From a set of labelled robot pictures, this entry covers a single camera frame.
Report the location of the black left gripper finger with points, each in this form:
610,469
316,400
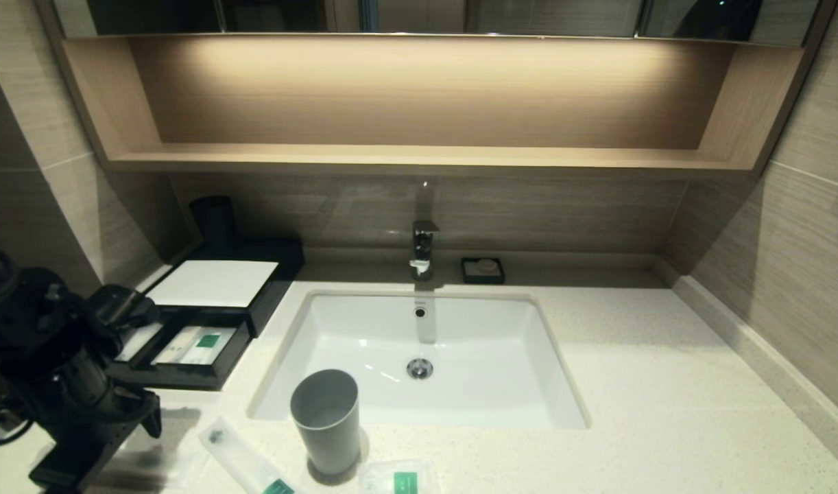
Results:
153,422

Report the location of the chrome sink drain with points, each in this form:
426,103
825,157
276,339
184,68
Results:
420,368

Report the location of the small round soap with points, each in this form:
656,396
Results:
487,265

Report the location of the plain white amenity packet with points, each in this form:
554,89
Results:
145,339

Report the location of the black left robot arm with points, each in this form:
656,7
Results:
49,343

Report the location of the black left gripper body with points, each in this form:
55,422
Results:
83,453

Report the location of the packet with green square label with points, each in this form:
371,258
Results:
398,479

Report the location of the clear toothbrush packet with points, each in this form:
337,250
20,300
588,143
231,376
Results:
179,446

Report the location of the comb packet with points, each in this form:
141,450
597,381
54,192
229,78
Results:
175,344

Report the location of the black drawer amenity box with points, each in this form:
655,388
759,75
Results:
199,376

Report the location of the white sink basin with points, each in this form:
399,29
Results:
481,357

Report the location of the white board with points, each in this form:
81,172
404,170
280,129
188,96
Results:
213,283

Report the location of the wooden wall shelf niche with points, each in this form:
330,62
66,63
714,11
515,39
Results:
419,156

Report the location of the mirror cabinet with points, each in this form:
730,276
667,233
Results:
529,17

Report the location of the vanity kit packet green label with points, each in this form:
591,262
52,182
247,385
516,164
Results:
210,346

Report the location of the grey plastic cup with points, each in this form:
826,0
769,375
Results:
327,432

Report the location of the black soap dish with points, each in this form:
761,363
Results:
468,276

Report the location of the black amenity box housing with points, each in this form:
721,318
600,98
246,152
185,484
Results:
285,271

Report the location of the toothbrush packet with green label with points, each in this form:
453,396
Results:
244,460

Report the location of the chrome faucet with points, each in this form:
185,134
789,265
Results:
424,247

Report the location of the black cylindrical cup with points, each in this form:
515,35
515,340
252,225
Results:
215,219

